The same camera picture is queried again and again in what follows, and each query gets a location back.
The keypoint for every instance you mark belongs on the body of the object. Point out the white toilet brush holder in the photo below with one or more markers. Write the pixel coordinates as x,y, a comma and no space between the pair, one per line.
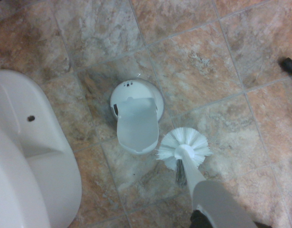
137,123

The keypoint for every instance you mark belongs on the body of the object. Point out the white toilet brush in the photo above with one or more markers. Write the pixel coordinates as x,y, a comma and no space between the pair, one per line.
183,145

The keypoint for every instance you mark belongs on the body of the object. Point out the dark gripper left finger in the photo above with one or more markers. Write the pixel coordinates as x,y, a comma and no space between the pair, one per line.
198,219

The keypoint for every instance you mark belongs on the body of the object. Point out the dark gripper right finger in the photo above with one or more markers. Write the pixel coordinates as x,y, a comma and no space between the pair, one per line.
262,225

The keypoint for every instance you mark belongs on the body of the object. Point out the white toilet bowl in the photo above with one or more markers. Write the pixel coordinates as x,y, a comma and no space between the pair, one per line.
29,154

